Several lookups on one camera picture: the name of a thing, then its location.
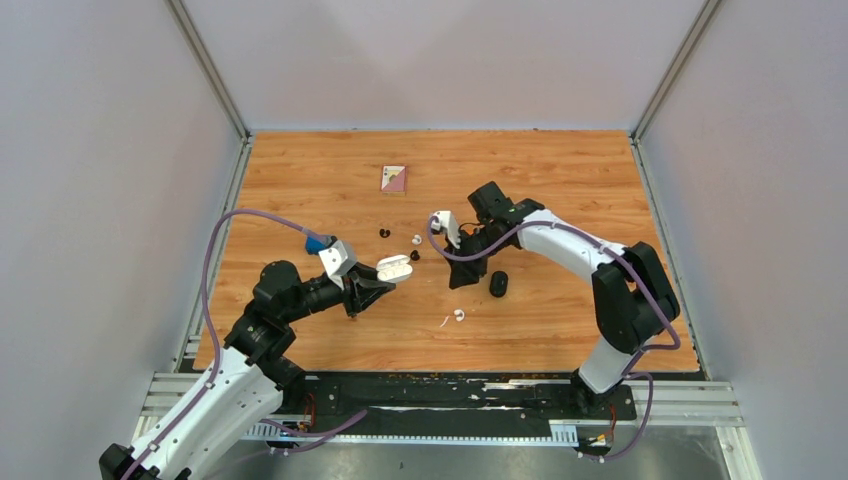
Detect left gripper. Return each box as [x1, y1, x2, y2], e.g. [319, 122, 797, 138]
[283, 261, 397, 323]

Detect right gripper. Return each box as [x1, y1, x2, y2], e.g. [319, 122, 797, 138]
[443, 226, 508, 290]

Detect white earbud charging case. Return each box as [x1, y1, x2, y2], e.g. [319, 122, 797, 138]
[375, 255, 413, 284]

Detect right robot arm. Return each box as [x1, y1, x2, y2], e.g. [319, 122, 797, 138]
[427, 181, 682, 418]

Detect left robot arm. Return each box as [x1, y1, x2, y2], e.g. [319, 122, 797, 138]
[99, 261, 412, 479]

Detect black earbud charging case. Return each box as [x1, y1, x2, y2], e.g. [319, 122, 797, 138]
[489, 271, 509, 298]

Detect blue small object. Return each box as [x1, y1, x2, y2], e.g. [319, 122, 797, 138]
[304, 236, 335, 255]

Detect playing card box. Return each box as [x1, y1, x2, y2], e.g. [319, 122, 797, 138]
[380, 165, 408, 195]

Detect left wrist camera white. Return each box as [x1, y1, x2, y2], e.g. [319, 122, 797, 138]
[318, 240, 357, 290]

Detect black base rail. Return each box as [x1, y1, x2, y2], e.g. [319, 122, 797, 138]
[274, 372, 637, 438]

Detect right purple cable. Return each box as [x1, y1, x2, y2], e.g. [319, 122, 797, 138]
[427, 215, 682, 463]

